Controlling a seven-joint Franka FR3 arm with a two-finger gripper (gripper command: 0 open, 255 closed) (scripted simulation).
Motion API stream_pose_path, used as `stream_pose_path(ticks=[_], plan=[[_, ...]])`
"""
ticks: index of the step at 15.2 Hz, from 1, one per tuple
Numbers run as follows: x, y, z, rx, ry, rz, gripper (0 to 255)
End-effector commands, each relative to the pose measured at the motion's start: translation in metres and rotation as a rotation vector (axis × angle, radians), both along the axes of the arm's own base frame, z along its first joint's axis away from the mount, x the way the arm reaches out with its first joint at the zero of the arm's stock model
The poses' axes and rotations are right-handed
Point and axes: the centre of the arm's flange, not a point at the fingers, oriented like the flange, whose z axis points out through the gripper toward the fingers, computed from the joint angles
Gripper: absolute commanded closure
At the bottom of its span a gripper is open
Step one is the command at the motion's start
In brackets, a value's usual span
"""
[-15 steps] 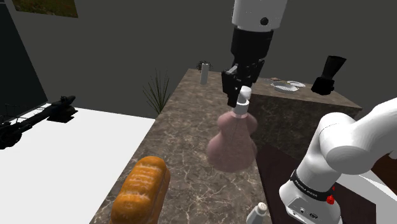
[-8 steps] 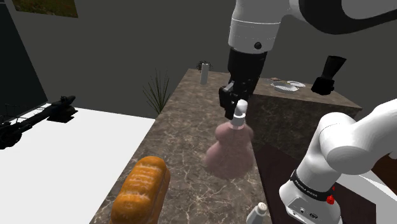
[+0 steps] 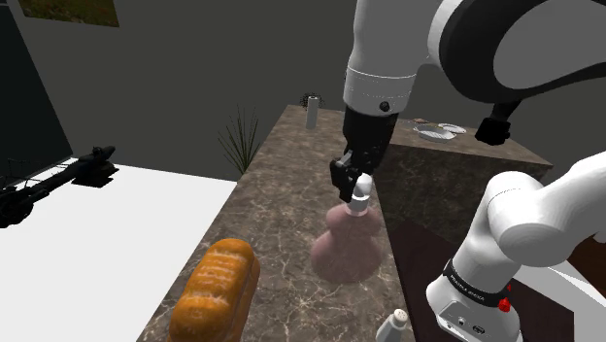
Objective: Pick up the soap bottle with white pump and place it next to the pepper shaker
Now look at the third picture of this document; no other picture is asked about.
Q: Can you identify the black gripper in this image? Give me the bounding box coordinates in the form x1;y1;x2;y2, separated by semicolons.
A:
329;105;400;204

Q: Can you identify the pink bottle with white cap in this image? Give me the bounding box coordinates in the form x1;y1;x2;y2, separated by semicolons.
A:
309;172;385;286

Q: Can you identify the spiky green plant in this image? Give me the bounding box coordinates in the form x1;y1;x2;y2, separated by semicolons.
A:
217;105;262;177

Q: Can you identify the white salt shaker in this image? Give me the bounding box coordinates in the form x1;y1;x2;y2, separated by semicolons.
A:
375;308;410;342

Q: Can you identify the brown bread loaf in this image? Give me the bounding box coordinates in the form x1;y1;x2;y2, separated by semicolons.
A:
167;237;262;342

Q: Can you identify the white table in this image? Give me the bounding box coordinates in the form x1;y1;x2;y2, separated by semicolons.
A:
0;157;238;342

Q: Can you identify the black long telescope-shaped object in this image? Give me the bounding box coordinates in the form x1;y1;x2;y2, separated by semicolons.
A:
0;145;120;229

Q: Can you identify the green brown wall picture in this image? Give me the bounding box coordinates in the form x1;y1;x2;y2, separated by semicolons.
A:
17;0;121;28

